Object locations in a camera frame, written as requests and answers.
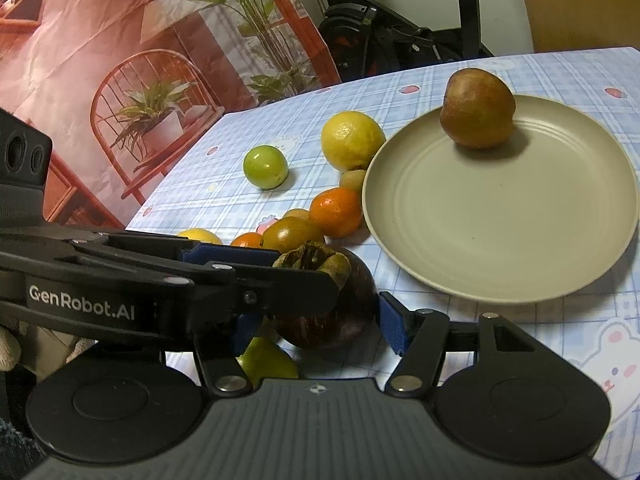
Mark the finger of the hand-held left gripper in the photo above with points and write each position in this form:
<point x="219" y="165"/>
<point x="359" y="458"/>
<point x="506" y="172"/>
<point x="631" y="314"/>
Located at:
<point x="220" y="255"/>
<point x="290" y="292"/>

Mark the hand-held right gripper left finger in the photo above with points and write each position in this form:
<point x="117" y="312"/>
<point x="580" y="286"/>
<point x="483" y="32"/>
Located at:
<point x="242" y="332"/>

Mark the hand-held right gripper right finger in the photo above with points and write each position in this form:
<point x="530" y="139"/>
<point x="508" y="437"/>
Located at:
<point x="392" y="327"/>

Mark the yellow lemon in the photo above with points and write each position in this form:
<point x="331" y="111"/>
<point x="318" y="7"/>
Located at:
<point x="200" y="236"/>
<point x="352" y="140"/>

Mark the light green round fruit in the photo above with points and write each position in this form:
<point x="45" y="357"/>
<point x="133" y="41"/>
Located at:
<point x="265" y="166"/>
<point x="267" y="360"/>

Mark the dark purple mangosteen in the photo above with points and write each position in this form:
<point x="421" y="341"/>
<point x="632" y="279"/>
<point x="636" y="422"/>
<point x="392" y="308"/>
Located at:
<point x="350" y="300"/>

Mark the green-tinged tangerine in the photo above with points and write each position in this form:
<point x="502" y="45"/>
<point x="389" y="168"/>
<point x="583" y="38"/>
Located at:
<point x="292" y="234"/>

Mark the beige plate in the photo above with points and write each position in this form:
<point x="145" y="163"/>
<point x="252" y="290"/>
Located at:
<point x="500" y="220"/>

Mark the person's left hand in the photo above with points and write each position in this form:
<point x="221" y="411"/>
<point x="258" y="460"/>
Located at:
<point x="45" y="350"/>

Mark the blue checked tablecloth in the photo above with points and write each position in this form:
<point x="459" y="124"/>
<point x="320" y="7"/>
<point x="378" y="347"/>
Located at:
<point x="500" y="330"/>

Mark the small tan fruit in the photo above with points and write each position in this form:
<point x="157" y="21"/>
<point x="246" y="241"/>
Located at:
<point x="352" y="181"/>

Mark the dark cloth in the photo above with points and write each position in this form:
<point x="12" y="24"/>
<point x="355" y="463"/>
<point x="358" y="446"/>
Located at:
<point x="15" y="450"/>

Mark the printed backdrop cloth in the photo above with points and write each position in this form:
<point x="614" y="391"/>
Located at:
<point x="150" y="35"/>

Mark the brown round fruit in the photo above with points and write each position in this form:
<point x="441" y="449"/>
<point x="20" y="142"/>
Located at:
<point x="477" y="110"/>

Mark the black exercise bike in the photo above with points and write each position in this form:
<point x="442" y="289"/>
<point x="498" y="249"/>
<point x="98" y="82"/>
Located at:
<point x="350" y="25"/>

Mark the wooden board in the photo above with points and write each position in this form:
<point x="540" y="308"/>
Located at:
<point x="580" y="0"/>

